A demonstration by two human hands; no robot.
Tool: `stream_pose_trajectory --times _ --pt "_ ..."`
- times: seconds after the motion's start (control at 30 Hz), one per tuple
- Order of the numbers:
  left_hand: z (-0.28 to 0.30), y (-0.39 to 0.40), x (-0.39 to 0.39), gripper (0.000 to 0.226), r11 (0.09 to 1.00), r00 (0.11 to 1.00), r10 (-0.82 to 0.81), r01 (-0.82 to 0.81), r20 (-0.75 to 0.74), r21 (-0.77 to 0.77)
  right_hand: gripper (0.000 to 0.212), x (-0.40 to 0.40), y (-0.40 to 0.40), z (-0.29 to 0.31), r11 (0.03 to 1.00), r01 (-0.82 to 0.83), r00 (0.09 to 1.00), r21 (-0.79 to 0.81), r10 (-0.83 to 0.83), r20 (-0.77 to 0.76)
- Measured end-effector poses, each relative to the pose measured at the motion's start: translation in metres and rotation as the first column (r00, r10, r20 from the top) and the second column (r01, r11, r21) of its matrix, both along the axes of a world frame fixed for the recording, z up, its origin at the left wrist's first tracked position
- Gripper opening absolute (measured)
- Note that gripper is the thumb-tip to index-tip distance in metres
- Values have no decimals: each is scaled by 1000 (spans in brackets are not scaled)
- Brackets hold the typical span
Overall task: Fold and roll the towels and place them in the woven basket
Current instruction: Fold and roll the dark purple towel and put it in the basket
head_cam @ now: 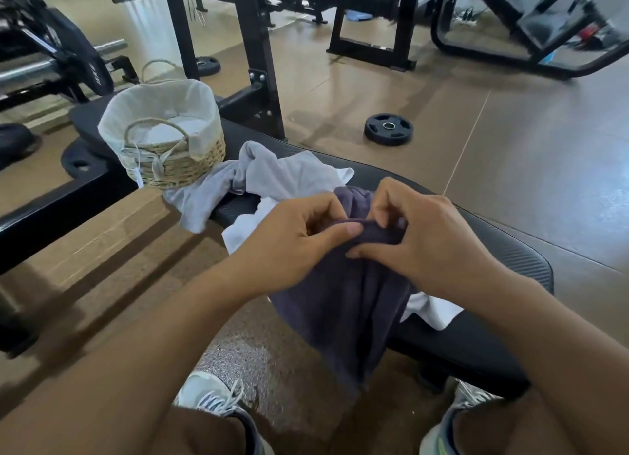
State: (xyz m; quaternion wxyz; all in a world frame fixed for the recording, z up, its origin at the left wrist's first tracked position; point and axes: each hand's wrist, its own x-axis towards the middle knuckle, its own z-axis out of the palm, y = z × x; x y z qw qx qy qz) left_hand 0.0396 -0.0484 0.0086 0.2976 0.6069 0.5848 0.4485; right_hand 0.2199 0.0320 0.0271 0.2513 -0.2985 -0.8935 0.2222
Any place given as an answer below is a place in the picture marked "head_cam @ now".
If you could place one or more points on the person's left hand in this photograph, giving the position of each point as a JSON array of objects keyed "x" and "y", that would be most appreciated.
[{"x": 290, "y": 243}]

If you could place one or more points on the person's right hand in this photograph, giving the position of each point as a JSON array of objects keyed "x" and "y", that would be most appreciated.
[{"x": 432, "y": 243}]

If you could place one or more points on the white towel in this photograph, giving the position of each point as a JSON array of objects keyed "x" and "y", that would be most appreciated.
[
  {"x": 245, "y": 228},
  {"x": 172, "y": 128}
]

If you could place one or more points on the light grey towel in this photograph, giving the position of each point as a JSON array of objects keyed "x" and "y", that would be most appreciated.
[{"x": 275, "y": 169}]

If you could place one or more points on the woven basket with white liner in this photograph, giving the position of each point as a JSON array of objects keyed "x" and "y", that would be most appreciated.
[{"x": 162, "y": 96}]

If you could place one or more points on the person's left forearm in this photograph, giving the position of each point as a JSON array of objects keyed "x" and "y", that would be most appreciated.
[{"x": 123, "y": 371}]

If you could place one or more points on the person's right forearm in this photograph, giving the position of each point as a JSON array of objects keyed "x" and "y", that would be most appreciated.
[{"x": 565, "y": 361}]

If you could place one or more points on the person's right white shoe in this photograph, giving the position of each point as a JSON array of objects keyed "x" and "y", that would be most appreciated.
[{"x": 472, "y": 395}]

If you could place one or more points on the person's white shoe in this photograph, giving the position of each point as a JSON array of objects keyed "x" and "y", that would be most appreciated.
[
  {"x": 472, "y": 395},
  {"x": 201, "y": 391}
]

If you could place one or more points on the person's left white shoe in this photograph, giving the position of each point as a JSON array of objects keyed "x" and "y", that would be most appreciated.
[{"x": 201, "y": 391}]

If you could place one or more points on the person's right leg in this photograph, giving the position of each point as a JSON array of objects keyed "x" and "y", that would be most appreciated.
[{"x": 501, "y": 430}]

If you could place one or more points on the person's leg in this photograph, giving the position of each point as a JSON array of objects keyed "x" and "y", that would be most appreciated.
[
  {"x": 501, "y": 430},
  {"x": 196, "y": 435}
]

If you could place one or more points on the person's left leg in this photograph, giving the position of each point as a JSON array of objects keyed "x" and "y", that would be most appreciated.
[{"x": 196, "y": 435}]

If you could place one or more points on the black padded weight bench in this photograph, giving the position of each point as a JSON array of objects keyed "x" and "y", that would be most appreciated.
[{"x": 491, "y": 351}]

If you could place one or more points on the black rubber weight plate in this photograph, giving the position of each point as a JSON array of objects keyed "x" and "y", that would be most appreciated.
[
  {"x": 209, "y": 69},
  {"x": 15, "y": 142},
  {"x": 376, "y": 130}
]

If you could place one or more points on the black steel squat rack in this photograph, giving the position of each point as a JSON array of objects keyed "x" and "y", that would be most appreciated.
[{"x": 260, "y": 52}]

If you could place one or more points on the large black weight plate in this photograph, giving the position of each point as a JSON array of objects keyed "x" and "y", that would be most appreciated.
[{"x": 73, "y": 167}]

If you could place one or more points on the white power strip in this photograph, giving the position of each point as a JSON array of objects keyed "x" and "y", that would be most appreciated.
[{"x": 464, "y": 16}]

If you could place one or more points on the blue plastic container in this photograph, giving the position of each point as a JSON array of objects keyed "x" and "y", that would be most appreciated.
[{"x": 358, "y": 15}]

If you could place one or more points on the black steel base beam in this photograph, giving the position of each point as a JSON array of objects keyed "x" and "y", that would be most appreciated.
[{"x": 49, "y": 219}]

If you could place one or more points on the small red object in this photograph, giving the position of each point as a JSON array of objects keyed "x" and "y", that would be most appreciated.
[{"x": 588, "y": 32}]

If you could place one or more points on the black bumper plate white print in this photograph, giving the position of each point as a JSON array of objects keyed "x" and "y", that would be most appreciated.
[{"x": 78, "y": 52}]

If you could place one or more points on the black bench press frame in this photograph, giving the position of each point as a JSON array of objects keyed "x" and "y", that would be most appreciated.
[{"x": 408, "y": 27}]

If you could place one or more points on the black barbell stand frame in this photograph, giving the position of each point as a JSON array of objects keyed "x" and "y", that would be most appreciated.
[{"x": 10, "y": 47}]

